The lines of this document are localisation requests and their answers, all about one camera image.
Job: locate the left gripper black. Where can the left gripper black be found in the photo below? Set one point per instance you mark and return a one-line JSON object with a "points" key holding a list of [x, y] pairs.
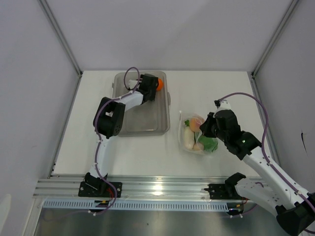
{"points": [[152, 96]]}

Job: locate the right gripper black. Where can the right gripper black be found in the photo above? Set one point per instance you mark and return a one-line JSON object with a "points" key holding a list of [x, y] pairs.
{"points": [[205, 127]]}

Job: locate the orange fruit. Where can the orange fruit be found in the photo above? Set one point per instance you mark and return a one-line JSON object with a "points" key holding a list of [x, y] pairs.
{"points": [[160, 84]]}

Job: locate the peach fruit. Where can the peach fruit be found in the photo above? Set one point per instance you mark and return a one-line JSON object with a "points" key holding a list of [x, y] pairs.
{"points": [[195, 123]]}

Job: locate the green lettuce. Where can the green lettuce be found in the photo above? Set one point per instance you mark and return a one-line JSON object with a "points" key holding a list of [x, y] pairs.
{"points": [[209, 144]]}

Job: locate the clear zip top bag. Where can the clear zip top bag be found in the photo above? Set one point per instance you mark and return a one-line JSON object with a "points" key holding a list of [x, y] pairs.
{"points": [[182, 117]]}

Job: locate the small beige mushroom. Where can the small beige mushroom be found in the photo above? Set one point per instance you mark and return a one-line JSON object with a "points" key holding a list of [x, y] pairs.
{"points": [[198, 147]]}

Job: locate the white radish green leaves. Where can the white radish green leaves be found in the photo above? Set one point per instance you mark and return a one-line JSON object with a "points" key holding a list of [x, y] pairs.
{"points": [[188, 136]]}

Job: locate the clear grey plastic bin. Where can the clear grey plastic bin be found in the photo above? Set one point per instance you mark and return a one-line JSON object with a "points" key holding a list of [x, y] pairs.
{"points": [[143, 118]]}

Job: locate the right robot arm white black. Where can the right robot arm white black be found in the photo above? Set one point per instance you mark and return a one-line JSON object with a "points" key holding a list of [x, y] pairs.
{"points": [[292, 205]]}

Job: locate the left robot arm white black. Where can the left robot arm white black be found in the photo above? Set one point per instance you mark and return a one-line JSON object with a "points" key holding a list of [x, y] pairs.
{"points": [[108, 123]]}

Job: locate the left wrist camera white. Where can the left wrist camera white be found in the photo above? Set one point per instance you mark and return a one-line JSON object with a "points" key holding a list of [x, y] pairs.
{"points": [[133, 84]]}

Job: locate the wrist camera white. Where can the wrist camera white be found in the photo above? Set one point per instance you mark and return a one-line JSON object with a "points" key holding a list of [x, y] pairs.
{"points": [[222, 105], [133, 84]]}

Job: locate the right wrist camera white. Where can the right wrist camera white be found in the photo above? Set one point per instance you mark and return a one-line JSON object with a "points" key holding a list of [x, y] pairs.
{"points": [[222, 105]]}

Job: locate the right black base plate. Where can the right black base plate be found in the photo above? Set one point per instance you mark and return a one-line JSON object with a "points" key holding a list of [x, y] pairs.
{"points": [[223, 192]]}

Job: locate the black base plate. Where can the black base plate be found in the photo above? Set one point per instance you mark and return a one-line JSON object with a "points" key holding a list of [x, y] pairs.
{"points": [[99, 190], [223, 192]]}

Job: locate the aluminium rail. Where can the aluminium rail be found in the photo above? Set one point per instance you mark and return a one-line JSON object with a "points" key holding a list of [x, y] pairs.
{"points": [[134, 187]]}

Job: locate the slotted cable duct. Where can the slotted cable duct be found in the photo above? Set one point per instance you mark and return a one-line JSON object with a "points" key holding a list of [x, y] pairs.
{"points": [[137, 205]]}

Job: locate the left aluminium frame post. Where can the left aluminium frame post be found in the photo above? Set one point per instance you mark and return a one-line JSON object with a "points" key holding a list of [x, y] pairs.
{"points": [[50, 16]]}

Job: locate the aluminium frame post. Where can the aluminium frame post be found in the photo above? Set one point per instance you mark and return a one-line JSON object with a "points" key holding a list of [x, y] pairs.
{"points": [[289, 12], [50, 16]]}

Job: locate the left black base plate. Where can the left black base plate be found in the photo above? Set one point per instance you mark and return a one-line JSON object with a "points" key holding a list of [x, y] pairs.
{"points": [[99, 190]]}

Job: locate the right aluminium frame post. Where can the right aluminium frame post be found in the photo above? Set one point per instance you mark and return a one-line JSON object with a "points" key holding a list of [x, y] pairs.
{"points": [[289, 12]]}

